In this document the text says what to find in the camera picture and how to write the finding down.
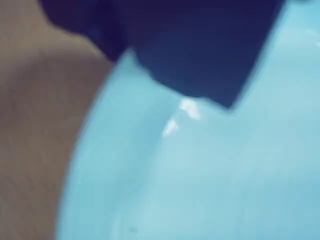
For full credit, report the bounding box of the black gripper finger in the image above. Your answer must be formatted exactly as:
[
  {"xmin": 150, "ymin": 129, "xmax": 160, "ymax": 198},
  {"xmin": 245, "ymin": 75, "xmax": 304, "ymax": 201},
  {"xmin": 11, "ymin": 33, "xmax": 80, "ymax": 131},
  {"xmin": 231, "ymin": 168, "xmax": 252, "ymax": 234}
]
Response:
[
  {"xmin": 41, "ymin": 0, "xmax": 133, "ymax": 63},
  {"xmin": 117, "ymin": 0, "xmax": 290, "ymax": 110}
]

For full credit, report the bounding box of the light green bowl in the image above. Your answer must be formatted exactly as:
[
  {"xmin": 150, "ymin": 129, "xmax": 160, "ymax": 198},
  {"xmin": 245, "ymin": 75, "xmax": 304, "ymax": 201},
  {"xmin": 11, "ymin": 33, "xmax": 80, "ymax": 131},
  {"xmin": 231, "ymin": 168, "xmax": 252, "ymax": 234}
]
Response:
[{"xmin": 54, "ymin": 0, "xmax": 320, "ymax": 240}]

